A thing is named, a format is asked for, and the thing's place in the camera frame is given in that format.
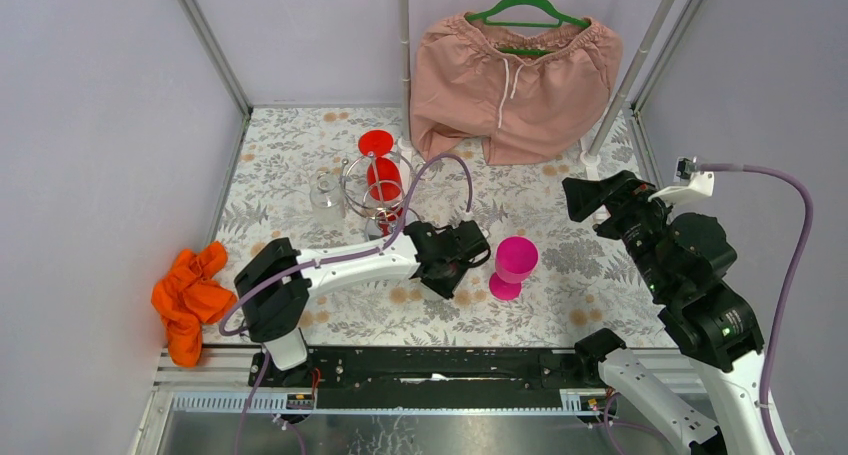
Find green clothes hanger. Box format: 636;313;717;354
465;0;591;30

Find clear wine glass left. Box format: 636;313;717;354
309;171;345;225

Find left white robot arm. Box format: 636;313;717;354
234;221;491;386

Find floral table mat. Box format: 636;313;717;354
216;107;671;348

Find orange cloth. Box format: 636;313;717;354
151;241;237;368

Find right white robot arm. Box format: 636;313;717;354
563;171;792;454

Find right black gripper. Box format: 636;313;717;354
559;166;680;296

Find red plastic wine glass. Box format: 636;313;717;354
358;129;404;234

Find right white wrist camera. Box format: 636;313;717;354
648;157;715;206

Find pink plastic wine glass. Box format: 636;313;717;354
489;236;539;301

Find pink drawstring shorts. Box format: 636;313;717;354
410;14;623;165

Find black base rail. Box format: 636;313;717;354
248;329;626;410

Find chrome wire glass rack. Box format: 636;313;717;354
339;150;420;241

